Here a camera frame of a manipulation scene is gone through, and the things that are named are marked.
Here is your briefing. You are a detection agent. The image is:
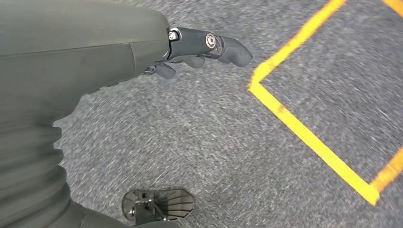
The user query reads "robot left arm ribbed sleeve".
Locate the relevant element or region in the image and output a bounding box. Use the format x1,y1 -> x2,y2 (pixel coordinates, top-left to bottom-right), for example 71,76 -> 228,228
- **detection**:
0,124 -> 133,228

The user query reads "yellow floor tape square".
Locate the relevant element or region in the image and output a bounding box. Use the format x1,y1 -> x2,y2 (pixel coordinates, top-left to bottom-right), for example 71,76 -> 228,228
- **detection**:
248,0 -> 403,207

